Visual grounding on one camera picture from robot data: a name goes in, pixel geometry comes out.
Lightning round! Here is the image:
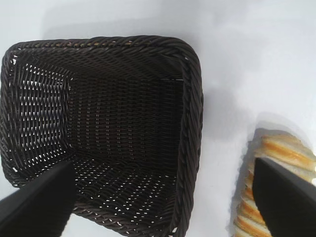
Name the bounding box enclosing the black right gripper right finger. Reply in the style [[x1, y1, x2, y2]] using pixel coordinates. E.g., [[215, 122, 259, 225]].
[[254, 157, 316, 237]]

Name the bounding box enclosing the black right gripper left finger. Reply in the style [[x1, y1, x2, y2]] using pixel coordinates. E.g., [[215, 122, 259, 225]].
[[0, 160, 76, 237]]

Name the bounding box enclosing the long striped bread loaf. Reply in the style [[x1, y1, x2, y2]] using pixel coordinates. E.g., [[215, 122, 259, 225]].
[[232, 128, 316, 237]]

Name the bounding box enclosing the dark brown wicker basket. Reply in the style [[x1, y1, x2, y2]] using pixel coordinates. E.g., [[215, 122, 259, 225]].
[[0, 36, 204, 237]]

